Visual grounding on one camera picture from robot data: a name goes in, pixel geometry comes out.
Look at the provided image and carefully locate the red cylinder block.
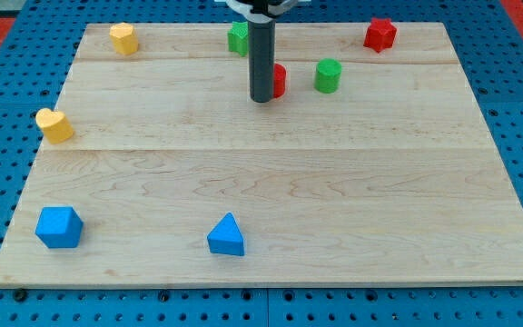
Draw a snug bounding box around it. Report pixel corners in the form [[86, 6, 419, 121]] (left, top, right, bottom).
[[273, 63, 287, 98]]

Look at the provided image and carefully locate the red star block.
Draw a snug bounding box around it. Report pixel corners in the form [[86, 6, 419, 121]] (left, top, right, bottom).
[[363, 17, 398, 53]]

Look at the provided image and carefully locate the white and black rod mount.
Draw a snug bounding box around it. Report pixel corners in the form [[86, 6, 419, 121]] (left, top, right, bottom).
[[214, 0, 310, 21]]

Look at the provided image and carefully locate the yellow heart block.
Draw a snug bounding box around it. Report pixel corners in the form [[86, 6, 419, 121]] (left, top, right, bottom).
[[35, 108, 74, 144]]

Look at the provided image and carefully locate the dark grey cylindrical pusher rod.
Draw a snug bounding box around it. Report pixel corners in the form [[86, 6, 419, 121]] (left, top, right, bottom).
[[248, 20, 275, 103]]

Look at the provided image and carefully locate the blue triangle block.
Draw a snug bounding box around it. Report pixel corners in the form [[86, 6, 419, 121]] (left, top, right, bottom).
[[207, 212, 245, 256]]

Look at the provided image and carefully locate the green cylinder block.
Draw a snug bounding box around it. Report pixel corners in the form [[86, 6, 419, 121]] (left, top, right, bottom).
[[314, 58, 342, 94]]

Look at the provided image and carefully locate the blue cube block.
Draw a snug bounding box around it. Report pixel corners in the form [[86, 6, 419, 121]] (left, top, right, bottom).
[[35, 206, 84, 249]]

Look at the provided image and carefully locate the yellow pentagon block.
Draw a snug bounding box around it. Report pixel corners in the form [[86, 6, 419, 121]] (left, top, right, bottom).
[[109, 23, 139, 55]]

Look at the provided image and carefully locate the light wooden board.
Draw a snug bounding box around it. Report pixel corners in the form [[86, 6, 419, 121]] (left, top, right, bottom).
[[0, 23, 523, 290]]

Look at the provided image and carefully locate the green star block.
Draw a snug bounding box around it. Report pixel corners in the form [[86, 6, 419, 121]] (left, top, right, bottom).
[[227, 22, 249, 56]]

